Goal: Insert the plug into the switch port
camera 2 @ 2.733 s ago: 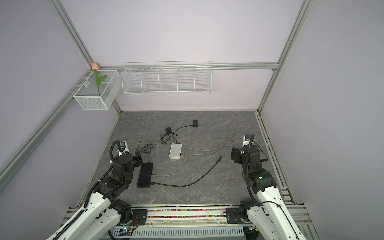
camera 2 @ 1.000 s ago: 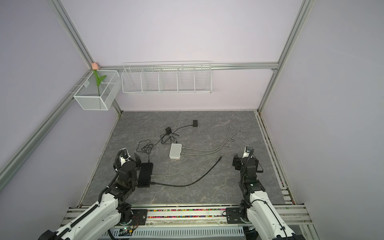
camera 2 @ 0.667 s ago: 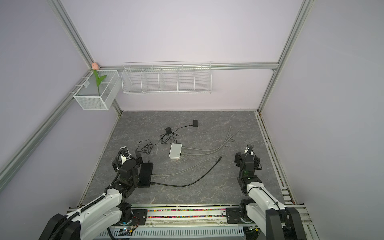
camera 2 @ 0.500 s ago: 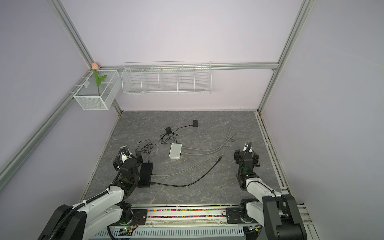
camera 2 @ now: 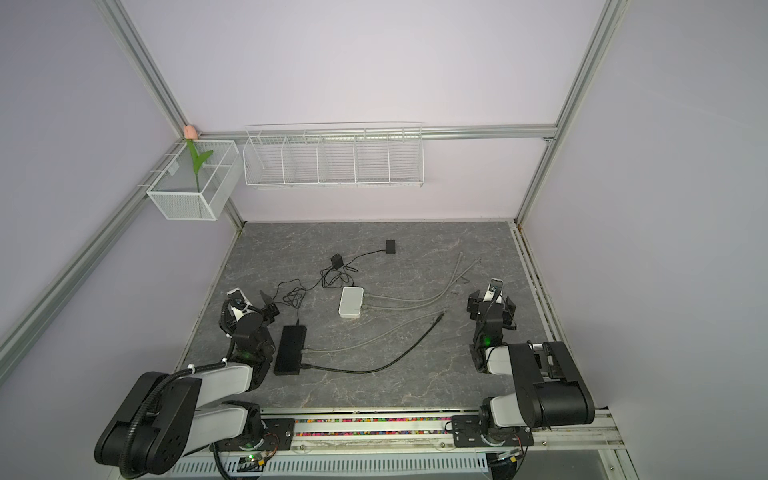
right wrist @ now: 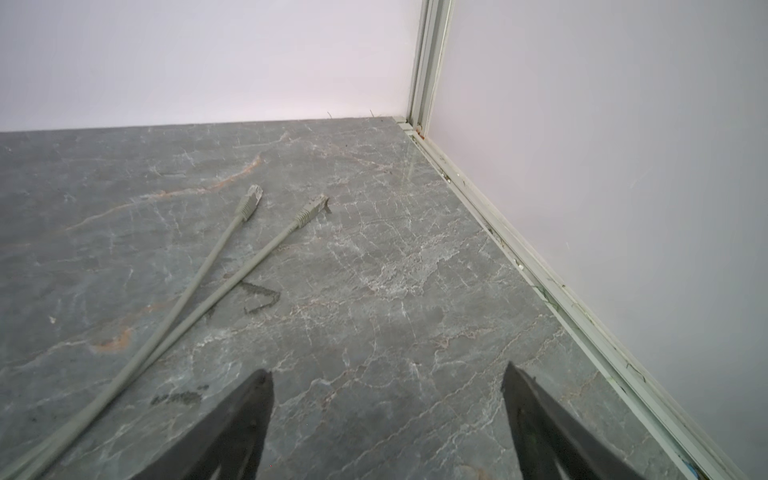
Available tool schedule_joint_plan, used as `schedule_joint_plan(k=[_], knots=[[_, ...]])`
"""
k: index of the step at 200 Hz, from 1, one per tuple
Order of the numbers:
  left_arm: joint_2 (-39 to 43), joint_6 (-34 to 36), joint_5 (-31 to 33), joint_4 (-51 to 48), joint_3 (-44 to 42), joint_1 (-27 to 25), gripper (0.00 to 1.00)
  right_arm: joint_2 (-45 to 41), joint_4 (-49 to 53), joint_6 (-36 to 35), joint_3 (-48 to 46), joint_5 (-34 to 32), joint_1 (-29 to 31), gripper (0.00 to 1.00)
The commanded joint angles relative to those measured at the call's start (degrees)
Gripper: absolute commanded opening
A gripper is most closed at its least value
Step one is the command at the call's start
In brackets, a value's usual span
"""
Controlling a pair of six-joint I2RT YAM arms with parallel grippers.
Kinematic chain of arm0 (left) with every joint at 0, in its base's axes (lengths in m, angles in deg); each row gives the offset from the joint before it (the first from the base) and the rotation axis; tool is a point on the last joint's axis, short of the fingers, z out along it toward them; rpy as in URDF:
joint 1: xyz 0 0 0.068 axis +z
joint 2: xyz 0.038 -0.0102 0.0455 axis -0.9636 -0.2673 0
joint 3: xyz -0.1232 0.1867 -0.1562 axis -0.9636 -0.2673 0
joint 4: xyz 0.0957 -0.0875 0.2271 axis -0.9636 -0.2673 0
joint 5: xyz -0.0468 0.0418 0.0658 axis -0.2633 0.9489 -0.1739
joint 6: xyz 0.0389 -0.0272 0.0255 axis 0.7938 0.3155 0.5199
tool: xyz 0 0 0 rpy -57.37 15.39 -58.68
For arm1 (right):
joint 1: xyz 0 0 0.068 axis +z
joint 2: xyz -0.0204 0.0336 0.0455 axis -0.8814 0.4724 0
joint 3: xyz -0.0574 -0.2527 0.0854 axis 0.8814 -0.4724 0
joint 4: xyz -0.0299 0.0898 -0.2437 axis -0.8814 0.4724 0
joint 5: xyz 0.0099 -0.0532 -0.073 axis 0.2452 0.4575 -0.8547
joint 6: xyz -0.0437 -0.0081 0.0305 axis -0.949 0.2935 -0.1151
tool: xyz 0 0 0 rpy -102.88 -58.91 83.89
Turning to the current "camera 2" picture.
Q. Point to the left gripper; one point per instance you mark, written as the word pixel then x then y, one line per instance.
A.
pixel 269 311

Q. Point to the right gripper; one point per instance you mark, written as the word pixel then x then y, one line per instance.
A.
pixel 476 305

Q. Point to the black network switch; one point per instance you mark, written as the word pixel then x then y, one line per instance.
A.
pixel 289 354

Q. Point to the white router box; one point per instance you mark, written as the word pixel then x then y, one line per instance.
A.
pixel 351 301

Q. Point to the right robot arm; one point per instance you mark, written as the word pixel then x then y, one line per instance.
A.
pixel 548 388

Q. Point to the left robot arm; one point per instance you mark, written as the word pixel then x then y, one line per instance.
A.
pixel 167 416

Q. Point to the black power adapter with prongs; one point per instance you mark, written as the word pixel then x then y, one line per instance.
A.
pixel 337 262

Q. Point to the white mesh corner basket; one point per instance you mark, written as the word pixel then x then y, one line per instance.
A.
pixel 174 192

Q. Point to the artificial tulip flower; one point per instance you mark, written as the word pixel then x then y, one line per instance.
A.
pixel 199 158

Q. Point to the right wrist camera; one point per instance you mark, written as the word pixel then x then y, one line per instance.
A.
pixel 494 291

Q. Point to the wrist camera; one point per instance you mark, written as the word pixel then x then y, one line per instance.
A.
pixel 494 291
pixel 237 304

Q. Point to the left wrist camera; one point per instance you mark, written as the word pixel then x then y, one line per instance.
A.
pixel 237 304

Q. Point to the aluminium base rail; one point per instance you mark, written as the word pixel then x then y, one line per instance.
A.
pixel 316 431

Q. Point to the white wire shelf basket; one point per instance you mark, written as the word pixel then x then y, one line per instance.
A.
pixel 334 154

